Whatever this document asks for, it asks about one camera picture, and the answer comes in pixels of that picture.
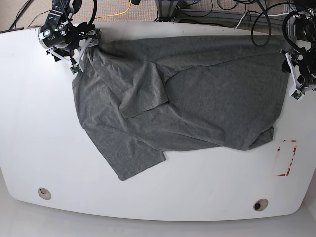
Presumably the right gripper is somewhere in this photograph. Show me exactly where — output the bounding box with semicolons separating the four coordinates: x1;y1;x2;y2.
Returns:
45;23;101;67

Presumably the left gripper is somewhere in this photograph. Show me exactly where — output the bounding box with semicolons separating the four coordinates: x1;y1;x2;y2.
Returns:
280;49;316;96

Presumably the grey t-shirt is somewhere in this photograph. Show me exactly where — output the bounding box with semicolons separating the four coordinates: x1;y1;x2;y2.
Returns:
72;35;288;181

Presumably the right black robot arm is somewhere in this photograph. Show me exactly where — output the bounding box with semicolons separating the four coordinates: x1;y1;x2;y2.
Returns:
37;0;101;74

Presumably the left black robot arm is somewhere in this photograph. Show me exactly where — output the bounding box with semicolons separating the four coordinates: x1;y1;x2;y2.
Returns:
281;0;316;101

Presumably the red tape rectangle marking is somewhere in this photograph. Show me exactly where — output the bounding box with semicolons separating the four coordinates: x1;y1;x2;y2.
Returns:
276;140;297;177

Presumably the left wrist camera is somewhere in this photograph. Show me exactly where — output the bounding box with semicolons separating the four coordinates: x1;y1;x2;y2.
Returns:
291;90;304;102

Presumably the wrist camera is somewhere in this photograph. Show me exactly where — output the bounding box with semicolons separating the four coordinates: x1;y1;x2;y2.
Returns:
291;90;304;102
70;65;81;75

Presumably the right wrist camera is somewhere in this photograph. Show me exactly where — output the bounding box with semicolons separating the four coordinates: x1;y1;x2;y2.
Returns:
70;65;81;75

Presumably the yellow cable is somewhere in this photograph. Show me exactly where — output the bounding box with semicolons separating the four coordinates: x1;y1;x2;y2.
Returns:
95;0;131;20

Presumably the white cable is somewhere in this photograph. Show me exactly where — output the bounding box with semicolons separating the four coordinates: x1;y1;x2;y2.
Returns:
234;11;287;29

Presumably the aluminium frame stand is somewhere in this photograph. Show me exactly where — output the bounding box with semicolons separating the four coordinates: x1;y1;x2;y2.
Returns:
154;0;295;32

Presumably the right table cable grommet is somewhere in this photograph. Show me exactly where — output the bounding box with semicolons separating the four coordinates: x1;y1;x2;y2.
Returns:
253;199;269;212

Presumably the table cable grommet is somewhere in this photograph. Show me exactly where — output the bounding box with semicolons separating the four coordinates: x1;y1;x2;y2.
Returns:
253;199;269;212
38;188;52;200

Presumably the left table cable grommet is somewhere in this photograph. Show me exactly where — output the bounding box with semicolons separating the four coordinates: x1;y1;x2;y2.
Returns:
38;188;52;200

